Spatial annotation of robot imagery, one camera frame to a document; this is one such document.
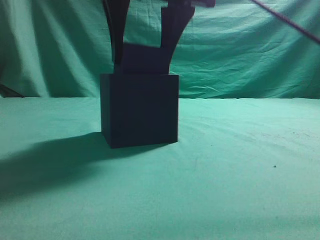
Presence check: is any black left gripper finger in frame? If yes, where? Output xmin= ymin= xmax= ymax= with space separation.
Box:
xmin=159 ymin=4 xmax=194 ymax=75

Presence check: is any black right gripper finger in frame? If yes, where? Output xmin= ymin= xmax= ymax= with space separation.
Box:
xmin=101 ymin=0 xmax=130 ymax=73

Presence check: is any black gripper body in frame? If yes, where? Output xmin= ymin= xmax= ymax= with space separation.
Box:
xmin=166 ymin=0 xmax=216 ymax=8

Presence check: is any black cube block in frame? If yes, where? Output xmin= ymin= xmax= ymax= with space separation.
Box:
xmin=120 ymin=43 xmax=170 ymax=75

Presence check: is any black cube groove box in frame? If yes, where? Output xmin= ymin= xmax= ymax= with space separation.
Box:
xmin=100 ymin=73 xmax=179 ymax=149

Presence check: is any green backdrop cloth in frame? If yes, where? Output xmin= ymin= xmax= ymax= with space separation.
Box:
xmin=0 ymin=0 xmax=320 ymax=99

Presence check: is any green table cloth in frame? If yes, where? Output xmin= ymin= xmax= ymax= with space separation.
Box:
xmin=0 ymin=97 xmax=320 ymax=240

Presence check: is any dark purple cable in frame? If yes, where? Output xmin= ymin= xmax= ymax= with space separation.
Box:
xmin=251 ymin=0 xmax=320 ymax=43

